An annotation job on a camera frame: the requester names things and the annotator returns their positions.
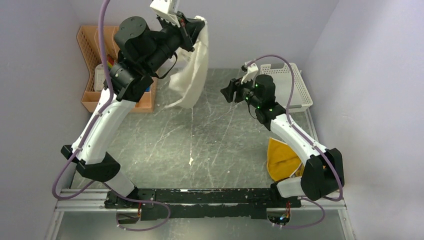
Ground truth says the orange plastic file organizer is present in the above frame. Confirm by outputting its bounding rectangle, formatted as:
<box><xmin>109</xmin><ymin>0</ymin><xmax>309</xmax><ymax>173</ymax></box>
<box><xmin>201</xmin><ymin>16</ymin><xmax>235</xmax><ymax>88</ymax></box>
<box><xmin>76</xmin><ymin>25</ymin><xmax>157</xmax><ymax>113</ymax></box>

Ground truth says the white plastic basket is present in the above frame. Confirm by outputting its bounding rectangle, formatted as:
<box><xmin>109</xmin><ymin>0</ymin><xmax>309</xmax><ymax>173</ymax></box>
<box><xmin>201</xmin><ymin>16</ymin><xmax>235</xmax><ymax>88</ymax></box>
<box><xmin>260</xmin><ymin>62</ymin><xmax>313</xmax><ymax>113</ymax></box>

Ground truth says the aluminium frame rail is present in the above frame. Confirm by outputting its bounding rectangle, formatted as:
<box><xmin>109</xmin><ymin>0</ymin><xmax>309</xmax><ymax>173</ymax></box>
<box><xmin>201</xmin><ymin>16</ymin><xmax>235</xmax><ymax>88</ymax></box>
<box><xmin>55</xmin><ymin>189</ymin><xmax>356</xmax><ymax>240</ymax></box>

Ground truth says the white remote control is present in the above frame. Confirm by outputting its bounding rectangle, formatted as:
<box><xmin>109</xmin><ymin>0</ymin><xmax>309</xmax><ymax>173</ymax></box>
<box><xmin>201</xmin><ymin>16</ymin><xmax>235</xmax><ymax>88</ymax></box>
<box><xmin>93</xmin><ymin>64</ymin><xmax>106</xmax><ymax>92</ymax></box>

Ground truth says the purple cable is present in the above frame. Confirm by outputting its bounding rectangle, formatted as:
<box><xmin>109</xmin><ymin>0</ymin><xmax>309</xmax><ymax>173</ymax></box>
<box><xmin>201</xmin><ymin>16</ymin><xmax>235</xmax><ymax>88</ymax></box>
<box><xmin>244</xmin><ymin>54</ymin><xmax>344</xmax><ymax>230</ymax></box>
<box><xmin>52</xmin><ymin>0</ymin><xmax>172</xmax><ymax>232</ymax></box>

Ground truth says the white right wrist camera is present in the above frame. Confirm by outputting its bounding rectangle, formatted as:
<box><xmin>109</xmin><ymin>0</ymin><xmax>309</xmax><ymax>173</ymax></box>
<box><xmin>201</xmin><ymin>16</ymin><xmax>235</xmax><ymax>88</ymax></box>
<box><xmin>241</xmin><ymin>62</ymin><xmax>259</xmax><ymax>85</ymax></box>

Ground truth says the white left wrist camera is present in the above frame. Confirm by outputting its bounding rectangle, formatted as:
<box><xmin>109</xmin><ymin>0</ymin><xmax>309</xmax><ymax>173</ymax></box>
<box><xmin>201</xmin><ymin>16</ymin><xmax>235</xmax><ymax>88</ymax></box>
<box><xmin>149</xmin><ymin>0</ymin><xmax>180</xmax><ymax>28</ymax></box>

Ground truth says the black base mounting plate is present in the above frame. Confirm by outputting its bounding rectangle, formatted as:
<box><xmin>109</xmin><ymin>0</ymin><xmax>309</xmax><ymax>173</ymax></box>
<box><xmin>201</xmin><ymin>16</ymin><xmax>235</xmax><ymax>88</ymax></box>
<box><xmin>104</xmin><ymin>188</ymin><xmax>301</xmax><ymax>221</ymax></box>

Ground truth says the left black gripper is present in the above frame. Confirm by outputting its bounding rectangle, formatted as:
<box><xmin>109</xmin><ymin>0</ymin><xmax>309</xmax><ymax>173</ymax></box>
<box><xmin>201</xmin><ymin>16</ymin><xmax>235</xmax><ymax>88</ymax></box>
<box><xmin>145</xmin><ymin>9</ymin><xmax>206</xmax><ymax>74</ymax></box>

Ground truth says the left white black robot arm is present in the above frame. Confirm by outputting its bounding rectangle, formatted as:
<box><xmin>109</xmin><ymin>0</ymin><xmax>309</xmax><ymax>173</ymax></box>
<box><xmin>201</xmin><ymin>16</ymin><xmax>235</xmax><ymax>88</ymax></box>
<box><xmin>66</xmin><ymin>12</ymin><xmax>209</xmax><ymax>208</ymax></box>

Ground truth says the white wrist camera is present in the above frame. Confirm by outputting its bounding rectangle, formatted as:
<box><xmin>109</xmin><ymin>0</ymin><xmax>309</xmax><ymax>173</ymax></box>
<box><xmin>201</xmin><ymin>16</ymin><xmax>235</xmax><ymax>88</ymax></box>
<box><xmin>149</xmin><ymin>0</ymin><xmax>180</xmax><ymax>28</ymax></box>
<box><xmin>241</xmin><ymin>62</ymin><xmax>259</xmax><ymax>85</ymax></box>

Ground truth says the yellow brown towel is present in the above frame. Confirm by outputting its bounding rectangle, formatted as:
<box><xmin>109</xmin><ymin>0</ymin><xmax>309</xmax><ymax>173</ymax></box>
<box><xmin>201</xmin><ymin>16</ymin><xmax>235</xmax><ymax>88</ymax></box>
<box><xmin>266</xmin><ymin>137</ymin><xmax>305</xmax><ymax>182</ymax></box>

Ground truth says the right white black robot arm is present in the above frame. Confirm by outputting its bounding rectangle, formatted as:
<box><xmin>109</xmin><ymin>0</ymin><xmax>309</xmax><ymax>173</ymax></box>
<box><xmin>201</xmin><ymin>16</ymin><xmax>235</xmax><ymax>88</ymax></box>
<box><xmin>220</xmin><ymin>74</ymin><xmax>344</xmax><ymax>207</ymax></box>

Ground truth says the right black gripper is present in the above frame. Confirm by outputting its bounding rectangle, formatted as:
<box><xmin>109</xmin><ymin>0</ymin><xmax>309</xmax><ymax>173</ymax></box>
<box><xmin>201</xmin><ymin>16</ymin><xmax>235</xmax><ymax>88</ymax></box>
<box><xmin>220</xmin><ymin>73</ymin><xmax>262</xmax><ymax>109</ymax></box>

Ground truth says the cream white towel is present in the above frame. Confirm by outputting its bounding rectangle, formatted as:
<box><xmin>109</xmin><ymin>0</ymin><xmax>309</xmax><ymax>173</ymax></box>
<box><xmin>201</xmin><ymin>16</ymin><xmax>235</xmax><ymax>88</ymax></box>
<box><xmin>166</xmin><ymin>15</ymin><xmax>209</xmax><ymax>109</ymax></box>

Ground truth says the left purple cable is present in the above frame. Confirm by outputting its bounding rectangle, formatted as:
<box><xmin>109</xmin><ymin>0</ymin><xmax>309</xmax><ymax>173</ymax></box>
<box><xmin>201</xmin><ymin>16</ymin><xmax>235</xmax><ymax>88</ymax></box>
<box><xmin>52</xmin><ymin>0</ymin><xmax>172</xmax><ymax>232</ymax></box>

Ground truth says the rainbow coloured item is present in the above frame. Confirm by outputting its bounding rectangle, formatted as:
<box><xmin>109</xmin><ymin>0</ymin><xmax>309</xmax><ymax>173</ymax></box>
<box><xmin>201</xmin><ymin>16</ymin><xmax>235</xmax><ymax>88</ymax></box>
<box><xmin>107</xmin><ymin>54</ymin><xmax>116</xmax><ymax>71</ymax></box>

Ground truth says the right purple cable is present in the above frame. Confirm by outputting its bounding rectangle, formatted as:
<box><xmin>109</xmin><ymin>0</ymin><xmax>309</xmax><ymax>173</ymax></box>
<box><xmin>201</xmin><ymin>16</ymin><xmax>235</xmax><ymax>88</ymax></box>
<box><xmin>244</xmin><ymin>54</ymin><xmax>344</xmax><ymax>230</ymax></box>

